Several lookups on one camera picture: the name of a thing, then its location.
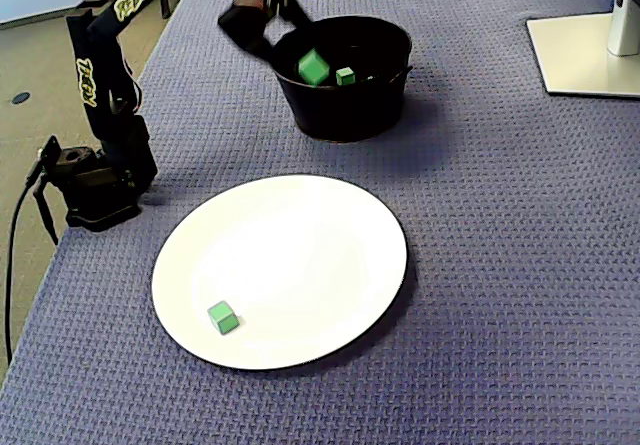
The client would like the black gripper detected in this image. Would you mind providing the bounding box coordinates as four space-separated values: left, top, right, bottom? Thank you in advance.
217 0 316 75

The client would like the silver monitor stand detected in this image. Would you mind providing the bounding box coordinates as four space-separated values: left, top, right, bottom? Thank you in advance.
525 0 640 99

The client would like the white round plate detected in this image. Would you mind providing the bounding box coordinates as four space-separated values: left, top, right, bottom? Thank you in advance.
150 173 409 372

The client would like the black round container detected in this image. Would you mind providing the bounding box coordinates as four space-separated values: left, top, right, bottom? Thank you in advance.
268 14 414 145

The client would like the black table clamp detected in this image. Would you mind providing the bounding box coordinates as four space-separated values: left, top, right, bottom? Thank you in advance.
30 177 60 246

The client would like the blue waffle-weave cloth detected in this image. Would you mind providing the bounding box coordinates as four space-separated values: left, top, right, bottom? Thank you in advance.
0 0 640 445

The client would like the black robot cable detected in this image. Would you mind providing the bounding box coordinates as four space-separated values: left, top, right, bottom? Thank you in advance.
3 137 61 366

